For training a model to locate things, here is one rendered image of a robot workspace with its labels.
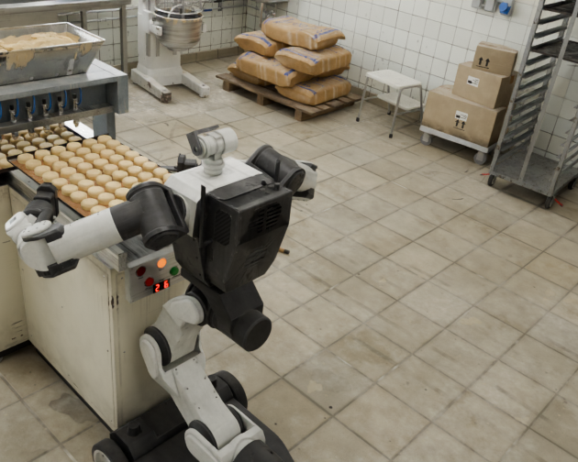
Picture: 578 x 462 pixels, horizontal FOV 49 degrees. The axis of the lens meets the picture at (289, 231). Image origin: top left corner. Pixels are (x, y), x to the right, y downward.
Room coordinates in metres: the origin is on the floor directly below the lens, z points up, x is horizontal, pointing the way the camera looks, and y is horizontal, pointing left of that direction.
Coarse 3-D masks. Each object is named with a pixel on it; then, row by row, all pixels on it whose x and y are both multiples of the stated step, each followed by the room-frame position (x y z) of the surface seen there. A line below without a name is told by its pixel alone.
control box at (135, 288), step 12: (156, 252) 1.72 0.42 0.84; (168, 252) 1.73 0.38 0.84; (132, 264) 1.63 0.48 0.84; (144, 264) 1.65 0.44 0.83; (156, 264) 1.69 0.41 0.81; (168, 264) 1.72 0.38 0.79; (132, 276) 1.62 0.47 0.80; (144, 276) 1.65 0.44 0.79; (156, 276) 1.69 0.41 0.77; (168, 276) 1.72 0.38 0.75; (180, 276) 1.76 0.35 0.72; (132, 288) 1.62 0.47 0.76; (144, 288) 1.65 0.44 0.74; (132, 300) 1.62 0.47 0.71
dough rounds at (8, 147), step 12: (24, 132) 2.34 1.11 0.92; (36, 132) 2.38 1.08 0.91; (60, 132) 2.39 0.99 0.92; (0, 144) 2.21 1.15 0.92; (12, 144) 2.26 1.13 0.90; (24, 144) 2.23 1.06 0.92; (36, 144) 2.26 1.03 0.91; (48, 144) 2.26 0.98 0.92; (60, 144) 2.27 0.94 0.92; (0, 156) 2.10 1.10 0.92; (0, 168) 2.05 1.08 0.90
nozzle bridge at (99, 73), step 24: (96, 72) 2.42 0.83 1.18; (120, 72) 2.45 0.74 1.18; (0, 96) 2.06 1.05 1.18; (24, 96) 2.12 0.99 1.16; (48, 96) 2.27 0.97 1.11; (96, 96) 2.43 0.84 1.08; (120, 96) 2.42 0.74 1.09; (0, 120) 2.13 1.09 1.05; (24, 120) 2.17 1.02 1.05; (48, 120) 2.22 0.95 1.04; (96, 120) 2.54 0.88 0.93
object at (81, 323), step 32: (96, 256) 1.65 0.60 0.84; (128, 256) 1.68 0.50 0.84; (32, 288) 1.97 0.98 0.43; (64, 288) 1.80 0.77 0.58; (96, 288) 1.65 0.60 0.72; (32, 320) 2.00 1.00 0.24; (64, 320) 1.81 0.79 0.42; (96, 320) 1.66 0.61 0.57; (128, 320) 1.64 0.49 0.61; (64, 352) 1.83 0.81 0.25; (96, 352) 1.67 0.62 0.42; (128, 352) 1.64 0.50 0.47; (96, 384) 1.68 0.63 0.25; (128, 384) 1.63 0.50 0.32; (96, 416) 1.75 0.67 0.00; (128, 416) 1.63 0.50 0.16
